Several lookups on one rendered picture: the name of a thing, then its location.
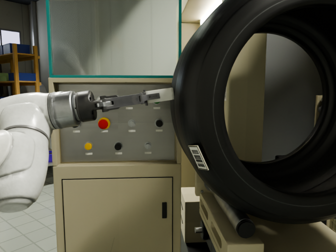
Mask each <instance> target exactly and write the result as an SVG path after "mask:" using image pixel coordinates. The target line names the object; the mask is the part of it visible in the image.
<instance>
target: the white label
mask: <svg viewBox="0 0 336 252"><path fill-rule="evenodd" d="M188 147H189V149H190V152H191V154H192V156H193V158H194V160H195V163H196V165H197V167H198V169H201V170H209V168H208V166H207V164H206V162H205V159H204V157H203V155H202V153H201V151H200V148H199V146H198V145H188Z"/></svg>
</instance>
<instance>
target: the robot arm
mask: <svg viewBox="0 0 336 252"><path fill-rule="evenodd" d="M174 97H175V96H174V89H173V88H172V87H171V88H164V89H157V90H150V91H146V90H143V93H142V92H141V93H138V94H131V95H124V96H119V95H111V96H108V95H104V96H100V99H99V100H95V98H94V94H93V93H92V91H90V90H87V91H80V92H77V93H75V92H74V91H73V90H72V91H71V90H70V91H65V92H64V91H59V92H52V93H41V92H30V93H22V94H17V95H12V96H8V97H5V98H2V99H0V212H2V213H15V212H20V211H23V210H26V209H28V208H29V207H30V206H31V205H32V204H33V203H35V202H36V200H37V199H38V198H39V196H40V194H41V192H42V189H43V187H44V184H45V180H46V175H47V170H48V163H49V139H50V137H51V135H52V133H53V130H56V129H63V128H69V127H76V126H79V125H80V123H81V122H90V121H95V120H96V119H97V110H102V112H108V111H110V110H116V109H119V108H120V107H125V106H131V105H138V104H145V106H148V104H149V103H156V102H162V101H169V100H174Z"/></svg>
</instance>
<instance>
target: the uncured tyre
mask: <svg viewBox="0 0 336 252"><path fill-rule="evenodd" d="M254 34H274V35H278V36H282V37H284V38H287V39H289V40H291V41H293V42H294V43H296V44H297V45H299V46H300V47H301V48H302V49H303V50H304V51H305V52H306V53H307V54H308V55H309V56H310V58H311V59H312V61H313V62H314V64H315V66H316V68H317V70H318V73H319V76H320V80H321V85H322V105H321V110H320V114H319V117H318V120H317V122H316V124H315V126H314V128H313V130H312V132H311V133H310V135H309V136H308V137H307V138H306V140H305V141H304V142H303V143H302V144H301V145H300V146H299V147H297V148H296V149H295V150H293V151H292V152H290V153H288V154H287V155H285V156H283V157H280V158H277V159H274V160H270V161H263V162H251V161H245V160H241V159H239V158H238V156H237V154H236V153H235V151H234V149H233V146H232V144H231V142H230V139H229V136H228V132H227V128H226V122H225V112H224V103H225V92H226V87H227V82H228V78H229V75H230V72H231V70H232V67H233V65H234V63H235V60H236V59H237V57H238V55H239V53H240V52H241V50H242V48H243V47H244V46H245V44H246V43H247V42H248V40H249V39H250V38H251V37H252V36H253V35H254ZM171 88H173V92H174V99H173V100H170V111H171V118H172V123H173V127H174V131H175V134H176V136H177V139H178V141H179V144H180V146H181V148H182V149H183V151H184V153H185V154H186V156H187V158H188V159H189V161H190V163H191V164H192V166H193V168H194V169H195V171H196V172H197V174H198V175H199V177H200V178H201V179H202V180H203V182H204V183H205V184H206V185H207V186H208V187H209V188H210V189H211V190H212V191H213V192H214V193H215V194H216V195H217V196H218V197H220V198H221V199H222V200H224V201H225V202H226V203H228V204H229V205H231V206H233V207H234V208H236V209H238V210H240V211H242V212H244V213H247V214H249V215H252V216H254V217H257V218H260V219H263V220H267V221H271V222H275V223H282V224H310V223H317V222H322V221H326V220H330V219H333V218H336V0H224V1H223V2H222V3H221V4H220V5H219V6H218V7H217V8H216V9H215V10H214V11H213V12H212V13H211V14H210V15H209V16H208V17H207V19H206V20H205V21H204V22H203V23H202V24H201V26H200V27H199V28H198V29H197V30H196V32H195V33H194V34H193V35H192V37H191V38H190V39H189V41H188V42H187V44H186V45H185V47H184V49H183V51H182V53H181V55H180V57H179V59H178V62H177V64H176V67H175V70H174V74H173V78H172V83H171ZM188 146H198V147H199V149H200V151H201V153H202V156H203V158H204V160H205V162H206V165H207V167H208V169H209V170H204V169H198V166H197V164H196V162H195V160H194V158H193V155H192V153H191V151H190V149H189V147H188Z"/></svg>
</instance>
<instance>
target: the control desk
mask: <svg viewBox="0 0 336 252"><path fill-rule="evenodd" d="M172 80H173V78H51V77H49V78H48V91H49V93H53V92H69V91H74V92H75V93H77V92H83V91H92V93H93V95H94V99H95V100H100V96H114V95H119V96H127V95H134V94H139V93H143V92H144V91H143V90H145V91H153V90H160V89H167V88H171V86H172ZM96 111H97V118H96V120H93V121H87V122H82V121H81V122H80V125H78V126H73V127H66V128H62V129H55V130H53V131H52V134H51V150H52V166H53V185H54V205H55V224H56V244H57V252H181V163H182V147H181V145H180V143H179V141H178V138H177V136H176V133H175V129H174V126H173V121H172V115H171V102H170V100H166V101H160V102H153V103H148V105H147V106H146V105H145V103H144V104H135V105H129V106H123V107H120V108H119V109H113V110H109V111H107V112H102V109H98V110H96Z"/></svg>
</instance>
